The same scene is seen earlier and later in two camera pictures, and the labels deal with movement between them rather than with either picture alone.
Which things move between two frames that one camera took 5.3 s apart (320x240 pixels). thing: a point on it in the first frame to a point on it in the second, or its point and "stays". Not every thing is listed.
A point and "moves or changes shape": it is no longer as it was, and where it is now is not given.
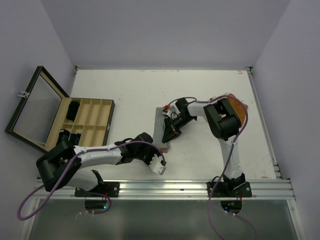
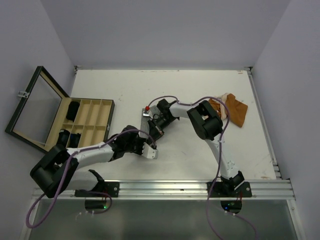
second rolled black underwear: (74, 138) stays
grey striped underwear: (159, 122) moves or changes shape
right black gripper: (170, 133) to (156, 130)
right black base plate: (230, 189) stays
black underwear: (72, 110) stays
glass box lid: (36, 119) stays
